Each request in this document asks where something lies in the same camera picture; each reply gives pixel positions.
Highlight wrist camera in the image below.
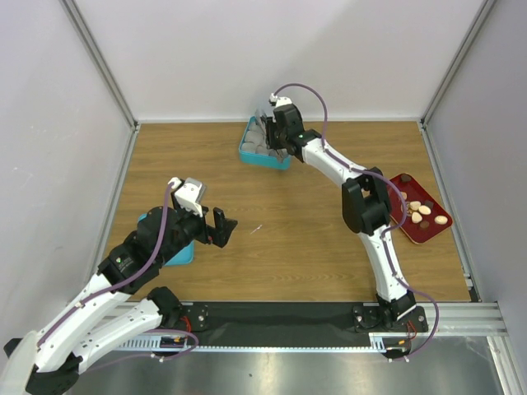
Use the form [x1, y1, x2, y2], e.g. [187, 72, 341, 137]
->
[169, 177, 207, 217]
[268, 93, 292, 108]

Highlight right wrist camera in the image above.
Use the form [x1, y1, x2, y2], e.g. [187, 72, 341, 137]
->
[268, 93, 292, 108]

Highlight red chocolate tray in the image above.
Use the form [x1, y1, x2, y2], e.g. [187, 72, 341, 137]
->
[388, 173, 453, 244]

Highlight right aluminium frame post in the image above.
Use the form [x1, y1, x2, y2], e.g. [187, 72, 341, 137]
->
[420, 0, 497, 128]

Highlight metal tongs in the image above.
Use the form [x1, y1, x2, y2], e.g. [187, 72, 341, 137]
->
[254, 104, 287, 163]

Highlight left aluminium frame post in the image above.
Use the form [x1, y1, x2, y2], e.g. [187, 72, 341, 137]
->
[58, 0, 138, 131]

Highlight aluminium frame post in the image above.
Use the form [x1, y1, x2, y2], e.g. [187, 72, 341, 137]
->
[58, 0, 138, 131]
[420, 0, 497, 128]

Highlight beige oval chocolate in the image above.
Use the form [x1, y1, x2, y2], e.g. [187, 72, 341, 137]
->
[434, 216, 449, 225]

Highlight white oval chocolate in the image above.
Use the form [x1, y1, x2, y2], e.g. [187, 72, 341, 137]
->
[411, 211, 422, 224]

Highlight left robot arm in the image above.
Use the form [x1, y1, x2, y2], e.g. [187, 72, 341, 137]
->
[1, 207, 238, 394]

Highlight slotted cable duct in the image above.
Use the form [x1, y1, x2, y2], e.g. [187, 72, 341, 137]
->
[117, 332, 411, 355]

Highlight purple cable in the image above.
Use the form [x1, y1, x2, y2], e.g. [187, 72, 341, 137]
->
[273, 83, 441, 363]
[36, 178, 198, 371]

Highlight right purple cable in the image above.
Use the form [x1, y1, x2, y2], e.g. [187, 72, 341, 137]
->
[273, 83, 441, 363]

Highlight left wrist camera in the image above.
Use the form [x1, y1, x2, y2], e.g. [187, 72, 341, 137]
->
[169, 177, 207, 217]

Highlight teal box lid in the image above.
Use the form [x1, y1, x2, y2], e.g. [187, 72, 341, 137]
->
[136, 207, 194, 266]

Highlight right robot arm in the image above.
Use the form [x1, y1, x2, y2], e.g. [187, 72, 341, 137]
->
[265, 98, 417, 331]

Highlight teal chocolate box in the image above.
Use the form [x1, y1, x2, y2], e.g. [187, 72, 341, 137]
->
[238, 116, 291, 170]

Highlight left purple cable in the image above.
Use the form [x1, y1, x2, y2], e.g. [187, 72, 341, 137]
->
[36, 178, 198, 371]

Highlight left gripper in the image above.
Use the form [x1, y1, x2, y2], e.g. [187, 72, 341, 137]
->
[157, 190, 237, 264]

